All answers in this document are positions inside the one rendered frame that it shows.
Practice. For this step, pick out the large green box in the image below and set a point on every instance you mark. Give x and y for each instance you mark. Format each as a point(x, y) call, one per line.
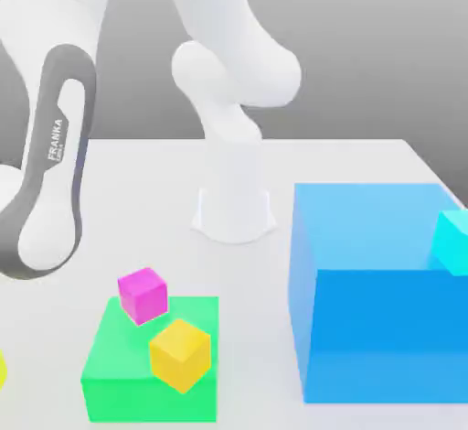
point(117, 386)

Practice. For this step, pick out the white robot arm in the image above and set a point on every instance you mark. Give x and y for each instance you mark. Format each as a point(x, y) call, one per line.
point(234, 71)

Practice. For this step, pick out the small magenta cube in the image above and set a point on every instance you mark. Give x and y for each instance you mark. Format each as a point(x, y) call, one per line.
point(142, 296)

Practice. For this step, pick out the small orange-yellow cube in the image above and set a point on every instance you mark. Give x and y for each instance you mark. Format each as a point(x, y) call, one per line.
point(181, 355)

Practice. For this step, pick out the small cyan cube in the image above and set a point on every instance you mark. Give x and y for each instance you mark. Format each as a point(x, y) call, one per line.
point(453, 241)

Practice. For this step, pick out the large blue box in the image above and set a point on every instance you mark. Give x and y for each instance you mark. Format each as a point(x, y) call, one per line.
point(380, 320)

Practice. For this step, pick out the small lime-yellow cube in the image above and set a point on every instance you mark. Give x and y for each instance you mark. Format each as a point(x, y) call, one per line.
point(1, 369)

